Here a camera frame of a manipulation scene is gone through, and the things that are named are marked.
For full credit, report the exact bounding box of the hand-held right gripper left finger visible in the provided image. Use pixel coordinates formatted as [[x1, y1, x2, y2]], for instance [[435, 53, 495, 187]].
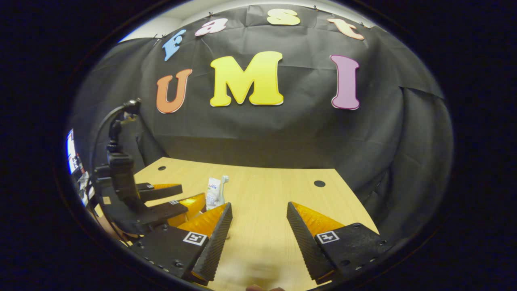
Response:
[[128, 202, 233, 287]]

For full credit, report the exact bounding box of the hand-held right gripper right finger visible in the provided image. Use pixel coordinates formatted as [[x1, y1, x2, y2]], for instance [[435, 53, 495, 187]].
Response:
[[286, 201, 391, 285]]

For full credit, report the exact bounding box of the white toothpaste tube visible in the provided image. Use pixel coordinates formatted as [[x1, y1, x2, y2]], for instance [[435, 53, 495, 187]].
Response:
[[206, 177, 222, 211]]

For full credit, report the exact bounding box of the wooden desktop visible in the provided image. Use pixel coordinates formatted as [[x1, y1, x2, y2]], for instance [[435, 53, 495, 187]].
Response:
[[94, 157, 380, 291]]

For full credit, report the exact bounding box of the white side desk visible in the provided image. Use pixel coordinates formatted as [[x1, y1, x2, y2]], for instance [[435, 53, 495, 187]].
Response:
[[79, 170, 95, 207]]

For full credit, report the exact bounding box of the computer monitor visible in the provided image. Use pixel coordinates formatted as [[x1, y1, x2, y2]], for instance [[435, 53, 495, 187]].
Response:
[[66, 129, 83, 174]]

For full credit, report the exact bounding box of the black backdrop cloth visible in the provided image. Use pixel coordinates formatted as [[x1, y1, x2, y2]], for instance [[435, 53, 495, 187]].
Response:
[[69, 4, 455, 243]]

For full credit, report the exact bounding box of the black cable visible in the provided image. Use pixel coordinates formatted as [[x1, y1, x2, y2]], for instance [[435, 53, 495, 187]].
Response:
[[91, 101, 134, 178]]

